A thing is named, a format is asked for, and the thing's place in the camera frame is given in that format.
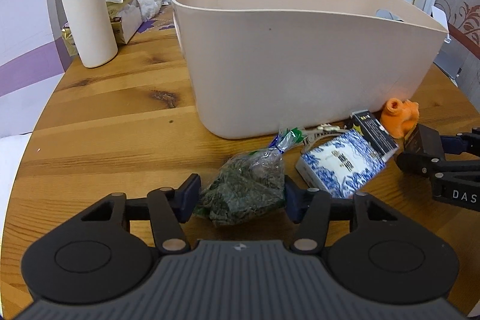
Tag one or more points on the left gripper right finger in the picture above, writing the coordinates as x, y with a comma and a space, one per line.
369, 248

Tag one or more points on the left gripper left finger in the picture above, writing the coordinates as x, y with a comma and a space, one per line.
111, 247

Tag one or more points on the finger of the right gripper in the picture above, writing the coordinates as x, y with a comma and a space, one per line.
436, 168
465, 142

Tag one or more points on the dark brown wooden cube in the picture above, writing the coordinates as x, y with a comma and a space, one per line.
425, 141

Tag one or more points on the small black card box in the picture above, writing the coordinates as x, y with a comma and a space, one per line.
373, 131

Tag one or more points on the blue white porcelain pattern box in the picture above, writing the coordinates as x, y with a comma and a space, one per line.
341, 166

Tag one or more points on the green dried herb bag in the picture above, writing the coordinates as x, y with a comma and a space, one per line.
249, 185

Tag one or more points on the grey laptop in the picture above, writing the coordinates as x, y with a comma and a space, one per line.
451, 58

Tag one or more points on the white phone stand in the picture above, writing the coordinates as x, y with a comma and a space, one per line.
440, 16

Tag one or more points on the white pillow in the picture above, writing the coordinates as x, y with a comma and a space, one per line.
12, 150

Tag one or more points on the beige plastic storage bin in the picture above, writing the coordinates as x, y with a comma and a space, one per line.
257, 66

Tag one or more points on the purple white headboard panel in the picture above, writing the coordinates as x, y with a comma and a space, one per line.
33, 60

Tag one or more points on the gold wrapped box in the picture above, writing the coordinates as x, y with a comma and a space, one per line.
68, 40

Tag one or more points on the white thermos bottle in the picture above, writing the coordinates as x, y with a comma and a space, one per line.
92, 32

